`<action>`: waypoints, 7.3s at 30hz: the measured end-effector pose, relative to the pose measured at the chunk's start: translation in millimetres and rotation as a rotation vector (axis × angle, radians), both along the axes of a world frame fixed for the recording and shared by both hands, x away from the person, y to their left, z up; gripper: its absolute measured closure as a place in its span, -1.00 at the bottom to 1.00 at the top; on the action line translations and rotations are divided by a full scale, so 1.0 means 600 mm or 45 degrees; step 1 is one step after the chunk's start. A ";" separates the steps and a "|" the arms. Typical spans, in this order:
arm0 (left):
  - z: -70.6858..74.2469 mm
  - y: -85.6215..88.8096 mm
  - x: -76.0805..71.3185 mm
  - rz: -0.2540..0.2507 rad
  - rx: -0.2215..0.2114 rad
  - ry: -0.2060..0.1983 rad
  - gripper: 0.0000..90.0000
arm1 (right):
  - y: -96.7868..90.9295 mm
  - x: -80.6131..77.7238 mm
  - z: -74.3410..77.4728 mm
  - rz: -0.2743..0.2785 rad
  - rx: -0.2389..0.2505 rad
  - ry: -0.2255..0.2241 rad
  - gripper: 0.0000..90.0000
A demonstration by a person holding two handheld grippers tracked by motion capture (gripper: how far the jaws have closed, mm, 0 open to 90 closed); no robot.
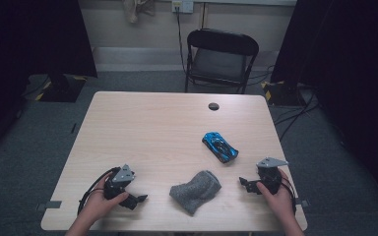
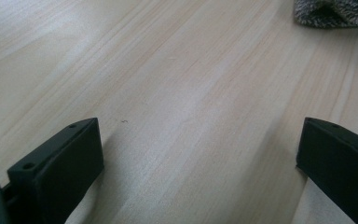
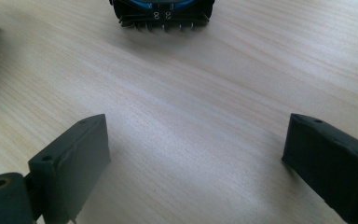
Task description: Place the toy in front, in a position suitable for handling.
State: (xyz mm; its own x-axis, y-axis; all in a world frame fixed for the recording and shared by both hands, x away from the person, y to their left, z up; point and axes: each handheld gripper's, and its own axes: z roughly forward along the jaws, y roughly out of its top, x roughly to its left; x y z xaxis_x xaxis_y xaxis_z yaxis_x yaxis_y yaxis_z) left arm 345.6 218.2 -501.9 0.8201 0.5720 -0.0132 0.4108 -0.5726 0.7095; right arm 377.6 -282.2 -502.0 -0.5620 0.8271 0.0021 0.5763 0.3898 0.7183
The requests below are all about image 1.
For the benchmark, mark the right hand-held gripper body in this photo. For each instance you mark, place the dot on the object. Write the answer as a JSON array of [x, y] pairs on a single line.
[[270, 178]]

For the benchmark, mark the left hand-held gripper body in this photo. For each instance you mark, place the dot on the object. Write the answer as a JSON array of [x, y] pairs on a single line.
[[118, 187]]

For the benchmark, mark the blue toy car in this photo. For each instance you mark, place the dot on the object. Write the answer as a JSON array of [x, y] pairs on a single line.
[[220, 147]]

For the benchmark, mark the grey terry cloth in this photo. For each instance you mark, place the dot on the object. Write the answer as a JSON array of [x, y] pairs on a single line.
[[195, 191]]

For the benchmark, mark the person's left hand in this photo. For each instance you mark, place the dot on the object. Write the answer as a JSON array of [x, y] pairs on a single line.
[[98, 205]]

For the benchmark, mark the person's right hand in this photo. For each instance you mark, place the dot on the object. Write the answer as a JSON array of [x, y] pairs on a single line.
[[280, 205]]

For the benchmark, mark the grey tape strip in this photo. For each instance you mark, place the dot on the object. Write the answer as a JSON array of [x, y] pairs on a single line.
[[49, 205], [303, 203]]

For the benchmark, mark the small black floor tape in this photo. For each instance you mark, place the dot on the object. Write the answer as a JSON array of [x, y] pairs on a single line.
[[74, 128]]

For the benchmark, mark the black table grommet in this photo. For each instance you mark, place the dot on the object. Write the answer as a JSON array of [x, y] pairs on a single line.
[[213, 106]]

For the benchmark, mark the black stand base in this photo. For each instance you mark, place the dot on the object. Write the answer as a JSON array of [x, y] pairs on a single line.
[[282, 95], [62, 90]]

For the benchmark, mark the black folding chair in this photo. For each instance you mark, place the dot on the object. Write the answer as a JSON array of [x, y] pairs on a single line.
[[218, 64]]

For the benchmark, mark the black curtain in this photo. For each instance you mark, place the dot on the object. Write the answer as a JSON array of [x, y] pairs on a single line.
[[351, 65], [29, 42]]

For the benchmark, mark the beige hanging bag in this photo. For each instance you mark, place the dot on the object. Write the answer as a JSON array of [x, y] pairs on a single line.
[[134, 8]]

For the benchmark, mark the white wall socket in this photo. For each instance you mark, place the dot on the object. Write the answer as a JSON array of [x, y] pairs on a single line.
[[182, 5]]

